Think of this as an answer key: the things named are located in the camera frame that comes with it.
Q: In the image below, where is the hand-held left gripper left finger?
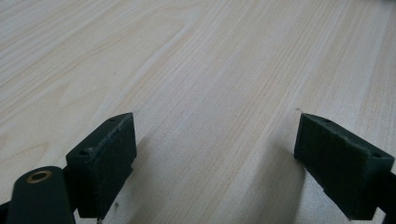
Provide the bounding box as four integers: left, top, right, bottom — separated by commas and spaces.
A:
64, 112, 138, 220

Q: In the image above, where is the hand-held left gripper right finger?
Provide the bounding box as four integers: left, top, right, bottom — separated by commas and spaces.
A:
293, 112, 395, 221

